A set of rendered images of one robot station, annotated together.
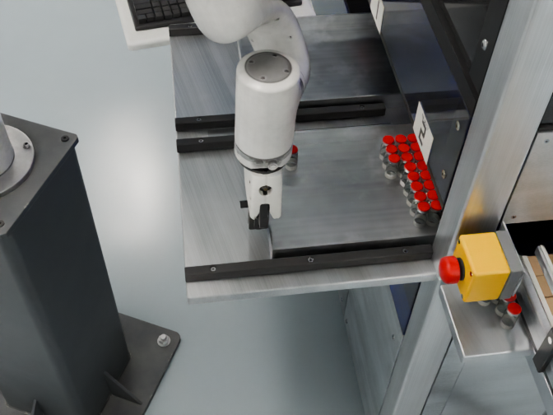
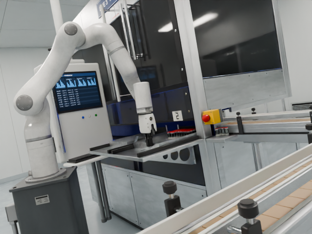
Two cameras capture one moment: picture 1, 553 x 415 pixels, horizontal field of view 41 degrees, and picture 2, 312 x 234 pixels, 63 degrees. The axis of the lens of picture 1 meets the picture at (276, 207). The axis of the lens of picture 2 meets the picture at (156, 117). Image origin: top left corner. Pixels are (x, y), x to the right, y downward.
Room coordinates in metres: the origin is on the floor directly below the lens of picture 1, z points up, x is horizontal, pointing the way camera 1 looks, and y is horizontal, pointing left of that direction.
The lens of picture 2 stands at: (-0.48, 0.56, 1.12)
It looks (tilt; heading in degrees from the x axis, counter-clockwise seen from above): 3 degrees down; 334
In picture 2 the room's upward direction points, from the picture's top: 10 degrees counter-clockwise
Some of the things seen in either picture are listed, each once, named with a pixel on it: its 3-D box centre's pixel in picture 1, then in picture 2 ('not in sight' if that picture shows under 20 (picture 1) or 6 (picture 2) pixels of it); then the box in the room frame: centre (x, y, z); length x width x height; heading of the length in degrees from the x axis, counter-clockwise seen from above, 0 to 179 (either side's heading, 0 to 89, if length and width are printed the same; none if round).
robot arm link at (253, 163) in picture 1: (263, 146); (145, 110); (0.75, 0.02, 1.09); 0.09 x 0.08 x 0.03; 9
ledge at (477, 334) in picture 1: (493, 318); (223, 137); (0.61, -0.34, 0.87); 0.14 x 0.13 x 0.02; 99
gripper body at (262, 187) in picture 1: (261, 174); (146, 122); (0.75, 0.02, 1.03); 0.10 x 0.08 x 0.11; 9
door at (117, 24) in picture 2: not in sight; (123, 58); (1.39, -0.16, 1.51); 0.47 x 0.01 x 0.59; 9
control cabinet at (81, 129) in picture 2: not in sight; (75, 108); (1.71, 0.21, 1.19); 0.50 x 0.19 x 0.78; 108
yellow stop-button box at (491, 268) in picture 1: (484, 266); (212, 116); (0.62, -0.30, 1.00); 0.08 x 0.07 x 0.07; 99
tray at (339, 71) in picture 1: (325, 61); (139, 138); (1.18, -0.09, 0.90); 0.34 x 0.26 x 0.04; 99
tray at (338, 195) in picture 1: (360, 186); (169, 139); (0.85, -0.14, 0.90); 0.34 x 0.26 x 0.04; 99
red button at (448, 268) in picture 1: (453, 269); (206, 118); (0.61, -0.26, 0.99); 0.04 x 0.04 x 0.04; 9
